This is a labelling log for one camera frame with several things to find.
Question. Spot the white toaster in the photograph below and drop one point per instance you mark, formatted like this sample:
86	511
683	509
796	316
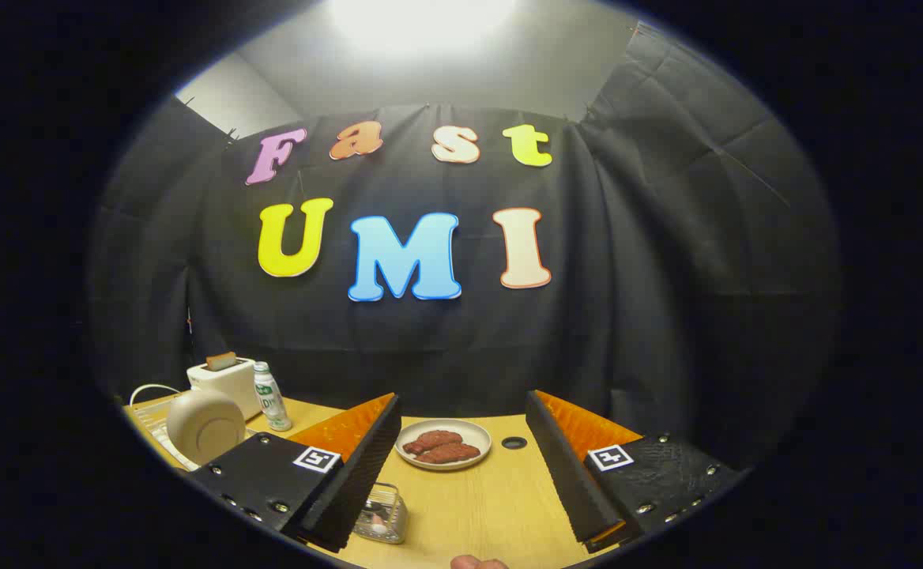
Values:
232	383

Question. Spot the black backdrop cloth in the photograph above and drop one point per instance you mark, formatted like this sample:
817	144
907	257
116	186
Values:
430	348

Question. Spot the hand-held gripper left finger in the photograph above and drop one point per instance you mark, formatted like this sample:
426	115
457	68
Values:
367	466

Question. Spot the beige plate with patties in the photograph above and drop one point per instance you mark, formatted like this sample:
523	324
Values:
473	435

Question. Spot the white green label bottle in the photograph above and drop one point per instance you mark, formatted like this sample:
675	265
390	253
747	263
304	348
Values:
270	399

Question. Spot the red meat patty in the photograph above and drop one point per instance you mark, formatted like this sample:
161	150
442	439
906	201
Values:
453	454
434	439

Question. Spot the brown bread slice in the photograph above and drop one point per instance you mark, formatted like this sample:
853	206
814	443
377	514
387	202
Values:
221	361

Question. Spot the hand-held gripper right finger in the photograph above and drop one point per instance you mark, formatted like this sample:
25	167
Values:
564	466

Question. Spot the beige round plate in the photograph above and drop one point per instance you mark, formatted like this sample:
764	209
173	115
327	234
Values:
205	427

